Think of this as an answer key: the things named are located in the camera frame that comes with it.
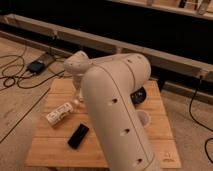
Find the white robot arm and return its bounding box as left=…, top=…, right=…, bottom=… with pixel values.
left=64, top=51, right=162, bottom=171

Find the black remote control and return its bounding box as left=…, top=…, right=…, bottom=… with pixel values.
left=68, top=124, right=89, bottom=149

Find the wooden table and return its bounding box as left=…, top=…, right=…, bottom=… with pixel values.
left=25, top=79, right=181, bottom=169

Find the black bowl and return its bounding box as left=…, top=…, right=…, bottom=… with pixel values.
left=130, top=87, right=147, bottom=105

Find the long wooden beam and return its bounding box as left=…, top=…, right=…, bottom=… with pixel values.
left=0, top=14, right=213, bottom=83

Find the black floor cable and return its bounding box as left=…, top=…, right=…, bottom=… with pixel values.
left=0, top=39, right=81, bottom=90

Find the black cable right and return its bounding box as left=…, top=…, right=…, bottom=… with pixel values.
left=188, top=75, right=213, bottom=160

